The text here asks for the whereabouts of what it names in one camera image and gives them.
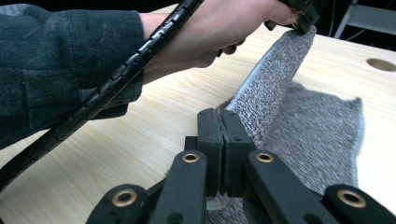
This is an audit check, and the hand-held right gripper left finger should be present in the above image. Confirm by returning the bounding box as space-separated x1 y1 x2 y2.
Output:
197 107 226 198

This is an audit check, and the white metal stand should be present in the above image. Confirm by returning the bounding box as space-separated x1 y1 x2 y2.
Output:
334 0 396 36

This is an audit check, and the grey knitted cloth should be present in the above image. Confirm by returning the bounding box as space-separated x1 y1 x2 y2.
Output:
205 25 366 224

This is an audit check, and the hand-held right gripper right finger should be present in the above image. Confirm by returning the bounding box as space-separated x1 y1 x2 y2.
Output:
221 108 257 198

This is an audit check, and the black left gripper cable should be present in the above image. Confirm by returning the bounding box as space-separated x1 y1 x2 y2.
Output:
0 0 205 191

